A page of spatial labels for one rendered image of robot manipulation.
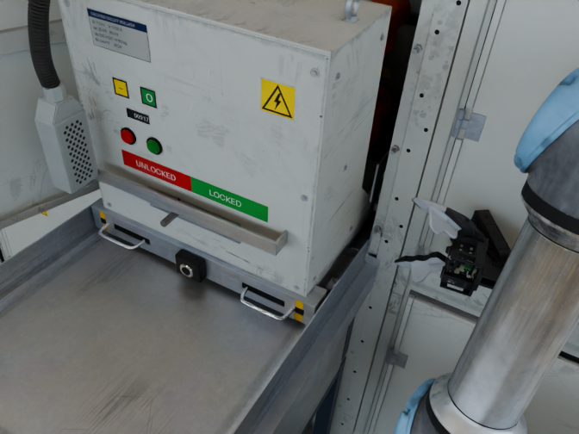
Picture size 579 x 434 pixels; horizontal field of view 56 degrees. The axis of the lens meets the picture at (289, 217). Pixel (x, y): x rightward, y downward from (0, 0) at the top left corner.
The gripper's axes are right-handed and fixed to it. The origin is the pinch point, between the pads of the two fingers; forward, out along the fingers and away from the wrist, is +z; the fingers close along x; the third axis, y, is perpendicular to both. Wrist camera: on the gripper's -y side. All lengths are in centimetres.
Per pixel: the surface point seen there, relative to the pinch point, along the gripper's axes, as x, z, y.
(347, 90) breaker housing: -24.4, 12.9, 2.2
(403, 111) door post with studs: -13.7, 6.3, -15.1
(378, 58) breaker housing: -24.7, 11.5, -9.8
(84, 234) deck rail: 21, 65, 9
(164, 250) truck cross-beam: 17.9, 44.9, 8.0
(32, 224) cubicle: 62, 117, -19
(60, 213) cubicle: 51, 101, -19
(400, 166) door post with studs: -3.0, 4.4, -13.6
